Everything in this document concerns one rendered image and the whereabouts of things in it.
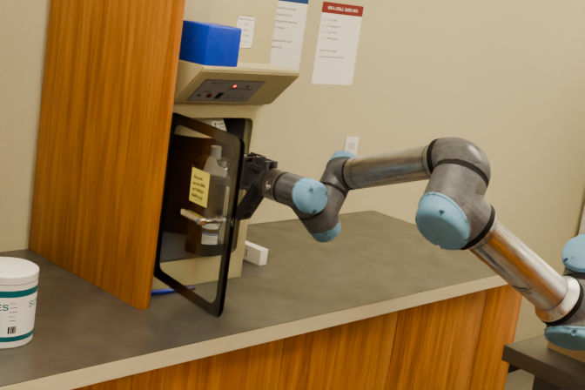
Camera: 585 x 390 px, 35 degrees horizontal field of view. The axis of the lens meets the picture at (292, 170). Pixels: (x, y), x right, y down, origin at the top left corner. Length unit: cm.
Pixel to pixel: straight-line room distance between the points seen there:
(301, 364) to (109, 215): 60
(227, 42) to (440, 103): 175
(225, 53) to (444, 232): 65
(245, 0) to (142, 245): 64
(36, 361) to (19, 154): 78
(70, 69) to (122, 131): 26
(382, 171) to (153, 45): 58
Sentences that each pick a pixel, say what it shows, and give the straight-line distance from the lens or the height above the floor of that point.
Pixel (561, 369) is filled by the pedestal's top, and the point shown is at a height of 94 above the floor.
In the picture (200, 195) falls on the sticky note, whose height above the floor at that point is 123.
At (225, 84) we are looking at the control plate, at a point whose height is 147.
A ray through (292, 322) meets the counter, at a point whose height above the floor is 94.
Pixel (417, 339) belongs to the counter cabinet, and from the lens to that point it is 276.
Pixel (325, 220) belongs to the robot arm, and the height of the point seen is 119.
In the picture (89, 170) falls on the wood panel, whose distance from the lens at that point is 232.
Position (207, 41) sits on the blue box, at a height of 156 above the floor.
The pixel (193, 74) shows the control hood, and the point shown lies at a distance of 213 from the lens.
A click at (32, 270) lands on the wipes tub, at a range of 195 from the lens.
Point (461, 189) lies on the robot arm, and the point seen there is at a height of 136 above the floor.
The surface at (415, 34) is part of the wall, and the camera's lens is 357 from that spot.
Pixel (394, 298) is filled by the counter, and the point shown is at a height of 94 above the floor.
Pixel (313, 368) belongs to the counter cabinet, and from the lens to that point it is 243.
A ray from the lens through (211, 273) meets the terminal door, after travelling 206.
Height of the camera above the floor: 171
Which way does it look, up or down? 11 degrees down
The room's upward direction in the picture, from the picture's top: 8 degrees clockwise
